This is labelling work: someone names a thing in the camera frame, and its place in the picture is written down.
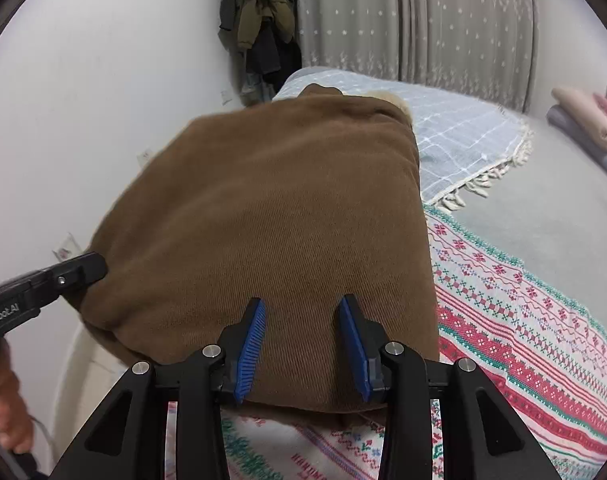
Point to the grey checked tasselled throw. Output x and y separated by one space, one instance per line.
458 130

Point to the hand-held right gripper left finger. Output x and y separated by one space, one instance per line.
251 350

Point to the brown coat with fur collar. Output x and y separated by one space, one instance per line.
258 210

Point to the red and green patterned bedspread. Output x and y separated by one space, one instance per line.
508 340

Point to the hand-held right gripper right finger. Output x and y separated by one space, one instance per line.
356 350

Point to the white wall socket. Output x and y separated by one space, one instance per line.
226 96
68 247
143 156

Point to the grey star-patterned curtain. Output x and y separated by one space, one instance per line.
408 25

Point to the person's left hand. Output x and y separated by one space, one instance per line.
11 400

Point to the grey bed sheet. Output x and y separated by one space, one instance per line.
543 220

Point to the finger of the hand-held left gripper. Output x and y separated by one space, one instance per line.
73 272

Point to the hanging dark clothes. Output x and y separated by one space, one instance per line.
263 35

